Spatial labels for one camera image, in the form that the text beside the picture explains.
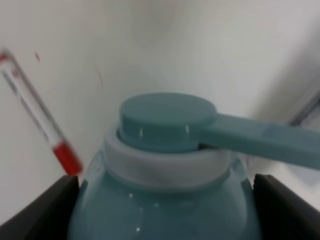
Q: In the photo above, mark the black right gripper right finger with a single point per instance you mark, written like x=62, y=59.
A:
x=283, y=215

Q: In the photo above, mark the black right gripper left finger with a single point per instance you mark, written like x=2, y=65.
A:
x=48, y=216

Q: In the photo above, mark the teal pencil sharpener with crank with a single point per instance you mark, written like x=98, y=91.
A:
x=170, y=169

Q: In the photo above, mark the red and white marker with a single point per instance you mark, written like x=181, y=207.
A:
x=18, y=83

